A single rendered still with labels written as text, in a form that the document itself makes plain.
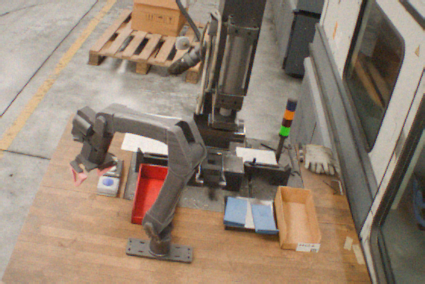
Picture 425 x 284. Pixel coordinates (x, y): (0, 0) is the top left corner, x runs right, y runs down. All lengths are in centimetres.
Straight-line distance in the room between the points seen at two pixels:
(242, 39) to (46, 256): 88
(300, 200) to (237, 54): 59
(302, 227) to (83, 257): 74
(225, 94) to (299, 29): 321
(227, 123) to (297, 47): 324
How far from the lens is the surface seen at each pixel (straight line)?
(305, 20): 483
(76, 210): 173
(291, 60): 496
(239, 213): 176
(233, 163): 188
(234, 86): 168
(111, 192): 178
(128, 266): 156
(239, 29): 160
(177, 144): 129
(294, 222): 182
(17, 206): 313
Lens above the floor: 204
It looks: 32 degrees down
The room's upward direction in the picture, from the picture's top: 11 degrees clockwise
